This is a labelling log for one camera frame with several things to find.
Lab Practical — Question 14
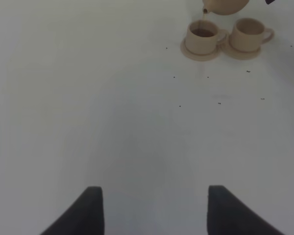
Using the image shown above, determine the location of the beige left teacup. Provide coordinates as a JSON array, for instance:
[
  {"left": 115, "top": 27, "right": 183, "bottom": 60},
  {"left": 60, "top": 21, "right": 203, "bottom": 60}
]
[{"left": 185, "top": 20, "right": 229, "bottom": 55}]

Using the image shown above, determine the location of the beige right cup saucer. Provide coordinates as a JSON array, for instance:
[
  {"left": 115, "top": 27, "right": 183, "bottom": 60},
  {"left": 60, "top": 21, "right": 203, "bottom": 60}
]
[{"left": 220, "top": 39, "right": 261, "bottom": 60}]

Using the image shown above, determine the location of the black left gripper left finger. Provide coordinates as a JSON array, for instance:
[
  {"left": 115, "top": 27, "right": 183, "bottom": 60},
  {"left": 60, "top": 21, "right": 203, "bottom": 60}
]
[{"left": 42, "top": 187, "right": 104, "bottom": 235}]

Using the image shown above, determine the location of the beige left cup saucer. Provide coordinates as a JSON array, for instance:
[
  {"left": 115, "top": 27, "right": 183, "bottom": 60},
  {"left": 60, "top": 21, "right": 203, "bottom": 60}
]
[{"left": 180, "top": 38, "right": 221, "bottom": 62}]

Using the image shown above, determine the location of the beige teacup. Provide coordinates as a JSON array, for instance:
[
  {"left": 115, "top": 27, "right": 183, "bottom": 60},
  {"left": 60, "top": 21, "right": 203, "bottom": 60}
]
[
  {"left": 185, "top": 20, "right": 229, "bottom": 55},
  {"left": 229, "top": 18, "right": 275, "bottom": 53}
]

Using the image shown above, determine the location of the beige ceramic teapot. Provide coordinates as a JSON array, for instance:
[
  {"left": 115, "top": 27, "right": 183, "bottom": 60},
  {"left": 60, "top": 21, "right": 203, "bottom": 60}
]
[{"left": 202, "top": 0, "right": 249, "bottom": 16}]

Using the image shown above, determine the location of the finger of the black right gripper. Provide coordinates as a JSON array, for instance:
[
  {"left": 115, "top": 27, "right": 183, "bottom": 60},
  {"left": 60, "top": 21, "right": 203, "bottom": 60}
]
[{"left": 265, "top": 0, "right": 275, "bottom": 4}]

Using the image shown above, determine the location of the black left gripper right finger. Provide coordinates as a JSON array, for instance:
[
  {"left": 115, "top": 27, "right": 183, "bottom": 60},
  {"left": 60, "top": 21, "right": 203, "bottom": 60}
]
[{"left": 207, "top": 186, "right": 282, "bottom": 235}]

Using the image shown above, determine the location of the beige cup saucer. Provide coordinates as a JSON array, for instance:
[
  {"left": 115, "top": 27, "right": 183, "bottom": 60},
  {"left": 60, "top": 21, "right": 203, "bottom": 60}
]
[
  {"left": 220, "top": 39, "right": 261, "bottom": 60},
  {"left": 180, "top": 38, "right": 221, "bottom": 62}
]

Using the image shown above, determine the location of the beige right teacup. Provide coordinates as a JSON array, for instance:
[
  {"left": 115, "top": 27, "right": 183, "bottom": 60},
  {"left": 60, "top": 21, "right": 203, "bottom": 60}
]
[{"left": 229, "top": 18, "right": 275, "bottom": 53}]

